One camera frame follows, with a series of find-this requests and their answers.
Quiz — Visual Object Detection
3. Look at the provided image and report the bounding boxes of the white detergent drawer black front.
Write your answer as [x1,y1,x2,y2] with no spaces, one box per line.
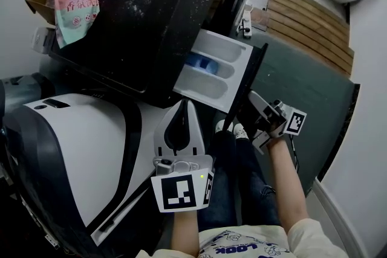
[172,28,269,133]

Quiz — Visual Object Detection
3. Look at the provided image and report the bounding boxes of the white power strip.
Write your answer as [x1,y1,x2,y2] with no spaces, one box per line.
[237,10,253,39]

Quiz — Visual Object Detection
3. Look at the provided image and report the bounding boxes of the person's left forearm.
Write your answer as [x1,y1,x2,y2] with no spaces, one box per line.
[172,210,201,253]

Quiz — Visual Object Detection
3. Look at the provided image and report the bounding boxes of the person's left white shoe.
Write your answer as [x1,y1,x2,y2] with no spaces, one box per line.
[214,119,233,134]

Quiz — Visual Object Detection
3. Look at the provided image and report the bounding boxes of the person's white shoe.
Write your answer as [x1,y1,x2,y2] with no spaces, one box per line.
[232,123,250,140]
[214,119,233,134]

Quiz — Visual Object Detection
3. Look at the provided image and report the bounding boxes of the person's right forearm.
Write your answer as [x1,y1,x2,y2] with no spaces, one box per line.
[265,137,310,235]

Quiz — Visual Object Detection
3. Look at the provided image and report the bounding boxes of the person's blue jeans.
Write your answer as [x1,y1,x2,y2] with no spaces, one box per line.
[196,131,281,232]

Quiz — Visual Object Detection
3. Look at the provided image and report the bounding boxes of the white and black appliance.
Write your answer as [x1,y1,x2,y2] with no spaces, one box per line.
[2,92,182,251]

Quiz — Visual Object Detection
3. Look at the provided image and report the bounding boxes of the person's right white shoe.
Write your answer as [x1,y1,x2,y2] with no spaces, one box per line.
[232,123,250,140]

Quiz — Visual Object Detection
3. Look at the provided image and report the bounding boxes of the person's cream printed shirt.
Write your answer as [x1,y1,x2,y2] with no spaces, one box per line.
[135,217,350,258]

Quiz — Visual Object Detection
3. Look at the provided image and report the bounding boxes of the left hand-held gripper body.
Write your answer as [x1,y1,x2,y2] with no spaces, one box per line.
[150,154,216,214]

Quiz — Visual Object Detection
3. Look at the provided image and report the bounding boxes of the dark green floor mat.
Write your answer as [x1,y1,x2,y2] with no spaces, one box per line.
[241,27,360,197]

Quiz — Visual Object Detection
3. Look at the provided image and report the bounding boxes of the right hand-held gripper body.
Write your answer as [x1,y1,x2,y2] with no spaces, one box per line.
[252,98,308,156]

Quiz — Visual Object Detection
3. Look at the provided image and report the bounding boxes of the black front-load washing machine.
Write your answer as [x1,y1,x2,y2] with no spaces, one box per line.
[48,0,252,109]

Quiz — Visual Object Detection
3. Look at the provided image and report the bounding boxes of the white plastic box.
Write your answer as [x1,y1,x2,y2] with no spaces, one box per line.
[31,26,57,55]

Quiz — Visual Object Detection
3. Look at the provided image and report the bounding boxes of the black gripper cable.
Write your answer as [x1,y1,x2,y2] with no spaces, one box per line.
[288,134,301,173]

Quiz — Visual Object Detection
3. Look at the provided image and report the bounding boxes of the pink and green detergent pouch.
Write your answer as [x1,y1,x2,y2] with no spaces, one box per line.
[53,0,100,49]

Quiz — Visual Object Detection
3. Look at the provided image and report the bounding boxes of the grey rounded appliance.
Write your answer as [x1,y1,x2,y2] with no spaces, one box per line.
[0,72,56,110]

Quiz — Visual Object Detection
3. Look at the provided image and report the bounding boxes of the wooden slatted floor mat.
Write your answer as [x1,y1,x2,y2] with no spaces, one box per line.
[250,0,355,78]

